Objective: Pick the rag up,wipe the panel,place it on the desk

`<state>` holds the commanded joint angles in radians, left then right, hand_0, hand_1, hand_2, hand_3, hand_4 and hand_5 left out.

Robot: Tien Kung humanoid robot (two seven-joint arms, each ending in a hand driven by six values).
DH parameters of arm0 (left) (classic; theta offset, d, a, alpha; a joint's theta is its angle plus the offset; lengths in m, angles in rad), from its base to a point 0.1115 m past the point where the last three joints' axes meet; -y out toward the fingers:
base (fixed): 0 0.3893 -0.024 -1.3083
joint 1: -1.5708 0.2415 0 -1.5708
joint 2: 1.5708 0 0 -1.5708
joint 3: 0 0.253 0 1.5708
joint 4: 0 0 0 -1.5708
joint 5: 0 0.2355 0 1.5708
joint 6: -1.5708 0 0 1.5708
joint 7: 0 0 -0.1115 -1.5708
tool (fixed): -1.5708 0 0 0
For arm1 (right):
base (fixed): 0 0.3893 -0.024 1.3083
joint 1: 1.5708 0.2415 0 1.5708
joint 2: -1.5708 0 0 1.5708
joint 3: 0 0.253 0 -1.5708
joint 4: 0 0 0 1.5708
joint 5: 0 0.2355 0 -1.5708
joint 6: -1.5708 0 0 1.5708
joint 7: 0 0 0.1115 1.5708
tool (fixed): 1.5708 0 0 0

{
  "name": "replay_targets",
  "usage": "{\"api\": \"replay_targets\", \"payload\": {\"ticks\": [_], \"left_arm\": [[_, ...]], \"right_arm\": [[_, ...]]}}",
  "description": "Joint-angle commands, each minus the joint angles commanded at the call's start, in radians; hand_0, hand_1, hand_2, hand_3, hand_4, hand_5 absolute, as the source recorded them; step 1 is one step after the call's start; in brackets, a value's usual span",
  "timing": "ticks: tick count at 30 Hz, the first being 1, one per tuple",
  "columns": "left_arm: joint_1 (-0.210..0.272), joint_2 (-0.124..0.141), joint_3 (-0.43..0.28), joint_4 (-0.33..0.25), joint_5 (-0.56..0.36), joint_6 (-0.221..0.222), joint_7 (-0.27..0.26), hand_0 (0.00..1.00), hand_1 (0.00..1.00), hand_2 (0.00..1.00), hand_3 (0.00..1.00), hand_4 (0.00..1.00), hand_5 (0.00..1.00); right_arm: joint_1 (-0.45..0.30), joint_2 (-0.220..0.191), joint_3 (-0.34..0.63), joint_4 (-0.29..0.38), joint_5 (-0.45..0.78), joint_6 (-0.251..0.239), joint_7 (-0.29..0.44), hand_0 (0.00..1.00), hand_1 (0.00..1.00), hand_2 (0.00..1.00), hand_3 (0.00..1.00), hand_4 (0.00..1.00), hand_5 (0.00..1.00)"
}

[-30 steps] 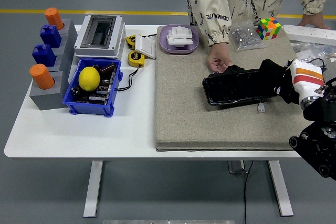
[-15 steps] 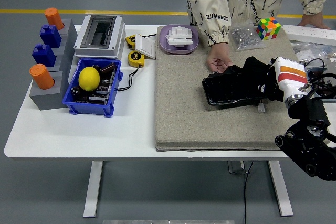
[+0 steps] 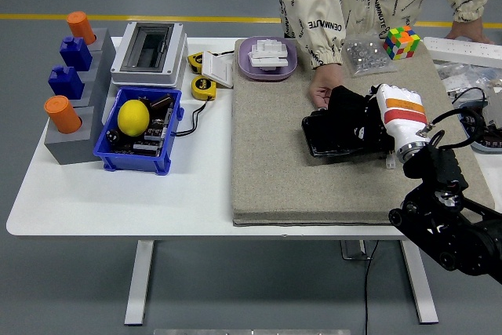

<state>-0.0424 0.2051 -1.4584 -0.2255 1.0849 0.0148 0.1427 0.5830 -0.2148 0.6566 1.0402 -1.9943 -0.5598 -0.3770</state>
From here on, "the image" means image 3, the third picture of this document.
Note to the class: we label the person's right hand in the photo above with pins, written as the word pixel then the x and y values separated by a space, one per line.
pixel 325 80

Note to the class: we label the person's left hand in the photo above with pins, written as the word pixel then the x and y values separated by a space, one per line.
pixel 466 31

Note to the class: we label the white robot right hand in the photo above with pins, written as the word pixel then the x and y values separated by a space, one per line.
pixel 404 115

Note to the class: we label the black glossy panel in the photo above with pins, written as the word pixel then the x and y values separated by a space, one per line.
pixel 319 139

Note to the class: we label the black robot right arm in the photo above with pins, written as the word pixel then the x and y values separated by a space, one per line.
pixel 451 217

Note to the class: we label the person's right forearm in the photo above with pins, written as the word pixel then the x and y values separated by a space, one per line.
pixel 311 27

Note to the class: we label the white power strip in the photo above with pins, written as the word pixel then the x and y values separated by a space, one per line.
pixel 451 49

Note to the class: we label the clear plastic bags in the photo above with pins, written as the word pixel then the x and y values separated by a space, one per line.
pixel 463 76

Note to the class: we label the clear bag of metal nuts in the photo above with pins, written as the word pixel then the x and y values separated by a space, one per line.
pixel 368 58

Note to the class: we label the colourful puzzle cube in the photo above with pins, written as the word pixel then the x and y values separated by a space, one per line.
pixel 401 42

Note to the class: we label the purple dish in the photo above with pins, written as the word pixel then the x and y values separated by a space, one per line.
pixel 245 64

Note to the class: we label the grey metal block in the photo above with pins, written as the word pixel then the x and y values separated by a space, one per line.
pixel 495 109

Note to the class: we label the light blue dish of capacitors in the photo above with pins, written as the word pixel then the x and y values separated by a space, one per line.
pixel 488 146

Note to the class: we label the grey-brown mat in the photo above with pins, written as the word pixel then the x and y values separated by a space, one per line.
pixel 282 194

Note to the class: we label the large yellow tape measure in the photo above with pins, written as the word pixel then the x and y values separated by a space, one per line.
pixel 202 87

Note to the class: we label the small yellow tape measure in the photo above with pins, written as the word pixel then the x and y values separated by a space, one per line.
pixel 195 61

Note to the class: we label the brown cylindrical capacitor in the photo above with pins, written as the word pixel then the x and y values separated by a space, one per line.
pixel 161 100

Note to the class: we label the white table leg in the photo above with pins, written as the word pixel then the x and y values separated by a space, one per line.
pixel 421 292
pixel 139 284

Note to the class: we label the dark circuit board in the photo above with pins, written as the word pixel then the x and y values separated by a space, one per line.
pixel 155 135

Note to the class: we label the yellow lemon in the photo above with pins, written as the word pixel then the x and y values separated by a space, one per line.
pixel 133 118

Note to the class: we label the blue plastic bin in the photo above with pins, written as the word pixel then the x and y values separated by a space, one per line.
pixel 131 162

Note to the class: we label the blue plastic block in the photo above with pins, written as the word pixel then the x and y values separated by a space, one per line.
pixel 66 83
pixel 76 54

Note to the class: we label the orange cylinder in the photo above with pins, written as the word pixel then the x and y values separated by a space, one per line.
pixel 62 115
pixel 80 28

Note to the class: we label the grey stepped block holder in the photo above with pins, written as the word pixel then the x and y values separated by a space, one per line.
pixel 70 150

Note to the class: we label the white switch parts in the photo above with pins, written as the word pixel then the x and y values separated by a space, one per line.
pixel 268 54

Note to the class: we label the white wall switch plate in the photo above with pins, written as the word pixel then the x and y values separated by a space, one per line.
pixel 219 72

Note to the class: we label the metal bracket under table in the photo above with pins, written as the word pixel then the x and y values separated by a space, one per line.
pixel 347 252

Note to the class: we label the grey electrical enclosure box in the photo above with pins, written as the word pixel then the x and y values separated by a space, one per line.
pixel 172 56

